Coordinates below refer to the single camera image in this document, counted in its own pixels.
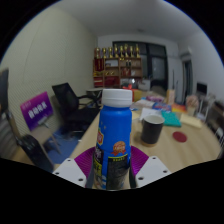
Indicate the purple sign board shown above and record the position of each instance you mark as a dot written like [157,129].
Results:
[36,110]

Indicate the dark bag with tan trim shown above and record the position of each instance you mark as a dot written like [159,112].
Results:
[3,90]

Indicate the white air conditioner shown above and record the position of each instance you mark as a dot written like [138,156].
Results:
[186,52]

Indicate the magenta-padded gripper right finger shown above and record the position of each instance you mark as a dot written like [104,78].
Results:
[153,170]

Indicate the black helmet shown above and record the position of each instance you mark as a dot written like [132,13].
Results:
[35,153]

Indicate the wooden shelf unit with trophies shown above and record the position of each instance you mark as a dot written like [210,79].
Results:
[116,70]

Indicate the blue drink bottle white cap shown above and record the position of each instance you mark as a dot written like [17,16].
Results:
[113,133]

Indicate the black cup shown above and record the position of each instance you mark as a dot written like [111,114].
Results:
[151,131]

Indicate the yellow notepad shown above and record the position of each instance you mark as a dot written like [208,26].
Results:
[191,120]

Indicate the teal notebook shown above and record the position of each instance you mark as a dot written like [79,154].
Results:
[171,118]

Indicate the pink flower bouquet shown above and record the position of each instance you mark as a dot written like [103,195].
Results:
[192,101]

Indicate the black computer monitor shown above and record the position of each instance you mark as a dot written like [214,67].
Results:
[202,88]

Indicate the flat round red coaster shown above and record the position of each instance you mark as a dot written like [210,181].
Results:
[179,136]

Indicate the black office chair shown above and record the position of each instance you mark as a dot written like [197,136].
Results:
[71,106]

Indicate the small upright wooden box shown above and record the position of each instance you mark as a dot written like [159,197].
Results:
[170,96]

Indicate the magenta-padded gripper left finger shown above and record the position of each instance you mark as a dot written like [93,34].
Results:
[68,171]

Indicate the grey upholstered chair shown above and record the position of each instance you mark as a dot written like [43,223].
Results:
[158,90]

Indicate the yellow gift box red ribbon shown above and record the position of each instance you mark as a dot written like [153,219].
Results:
[136,94]

